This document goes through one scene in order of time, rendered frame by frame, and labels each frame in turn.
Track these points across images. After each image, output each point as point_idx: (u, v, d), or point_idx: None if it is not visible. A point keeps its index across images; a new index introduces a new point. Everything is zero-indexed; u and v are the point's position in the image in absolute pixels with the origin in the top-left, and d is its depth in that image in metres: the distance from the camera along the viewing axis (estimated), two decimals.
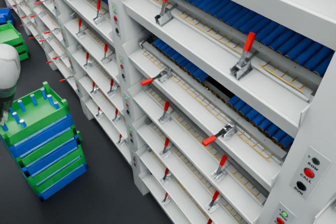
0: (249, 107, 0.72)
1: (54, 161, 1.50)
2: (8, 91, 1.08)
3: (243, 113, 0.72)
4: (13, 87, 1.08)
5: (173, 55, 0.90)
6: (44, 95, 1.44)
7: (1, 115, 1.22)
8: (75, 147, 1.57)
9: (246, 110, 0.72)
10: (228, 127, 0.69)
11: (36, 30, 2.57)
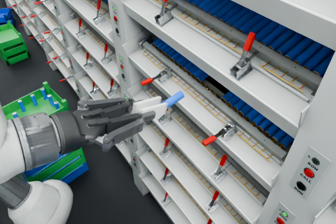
0: (249, 107, 0.72)
1: (54, 161, 1.50)
2: None
3: (243, 113, 0.72)
4: None
5: (173, 55, 0.90)
6: (44, 95, 1.44)
7: (127, 111, 0.62)
8: None
9: (246, 110, 0.72)
10: (228, 127, 0.69)
11: (36, 30, 2.57)
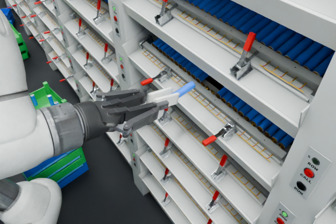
0: (249, 107, 0.72)
1: (54, 161, 1.50)
2: None
3: (243, 113, 0.72)
4: None
5: (173, 55, 0.90)
6: (182, 88, 0.69)
7: (142, 101, 0.65)
8: None
9: (246, 110, 0.72)
10: (228, 127, 0.69)
11: (36, 30, 2.57)
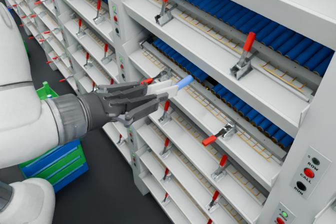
0: (249, 107, 0.72)
1: (54, 161, 1.50)
2: (65, 112, 0.51)
3: (243, 113, 0.72)
4: (52, 106, 0.51)
5: (173, 55, 0.90)
6: None
7: (151, 96, 0.65)
8: (75, 147, 1.57)
9: (246, 110, 0.72)
10: (228, 127, 0.69)
11: (36, 30, 2.57)
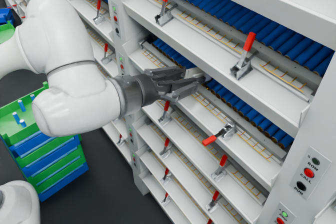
0: (249, 107, 0.72)
1: (54, 161, 1.50)
2: None
3: (243, 113, 0.72)
4: None
5: (173, 55, 0.90)
6: None
7: (181, 76, 0.77)
8: (75, 147, 1.57)
9: (246, 110, 0.72)
10: (228, 127, 0.69)
11: None
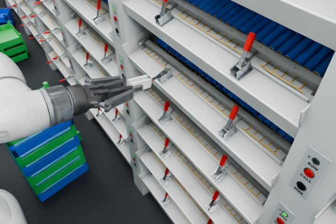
0: None
1: (54, 161, 1.50)
2: (55, 99, 0.65)
3: (247, 109, 0.72)
4: (45, 94, 0.65)
5: (176, 52, 0.91)
6: None
7: (128, 87, 0.78)
8: (75, 147, 1.57)
9: (250, 106, 0.72)
10: None
11: (36, 30, 2.57)
